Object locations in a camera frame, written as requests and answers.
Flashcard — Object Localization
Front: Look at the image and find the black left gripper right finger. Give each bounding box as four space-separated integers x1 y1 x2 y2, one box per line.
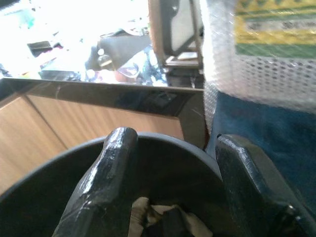
215 134 316 237

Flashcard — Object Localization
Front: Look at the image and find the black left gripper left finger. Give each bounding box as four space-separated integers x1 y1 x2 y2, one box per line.
51 127 138 237

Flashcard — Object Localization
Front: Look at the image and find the bubble-wrapped washing machine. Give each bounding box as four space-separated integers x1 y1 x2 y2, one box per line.
201 0 316 223

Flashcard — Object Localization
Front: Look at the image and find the beige crumpled cloth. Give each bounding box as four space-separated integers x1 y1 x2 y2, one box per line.
130 197 213 237

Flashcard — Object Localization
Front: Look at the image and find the black round plastic bucket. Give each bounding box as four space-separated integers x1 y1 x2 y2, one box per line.
0 132 224 237

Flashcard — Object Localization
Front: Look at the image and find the dark-framed wooden cabinet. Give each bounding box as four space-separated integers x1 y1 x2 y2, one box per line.
0 78 207 196

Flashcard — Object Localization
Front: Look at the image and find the small clear bottle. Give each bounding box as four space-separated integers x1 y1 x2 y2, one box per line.
97 48 114 69

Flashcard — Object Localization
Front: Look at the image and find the grey bag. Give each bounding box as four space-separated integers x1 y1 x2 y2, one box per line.
85 33 153 72

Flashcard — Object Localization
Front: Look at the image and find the brown wooden chair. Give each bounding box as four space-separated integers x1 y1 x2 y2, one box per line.
148 0 205 88

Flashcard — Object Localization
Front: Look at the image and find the yellow and green label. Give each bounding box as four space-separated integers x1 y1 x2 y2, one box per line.
234 0 316 59

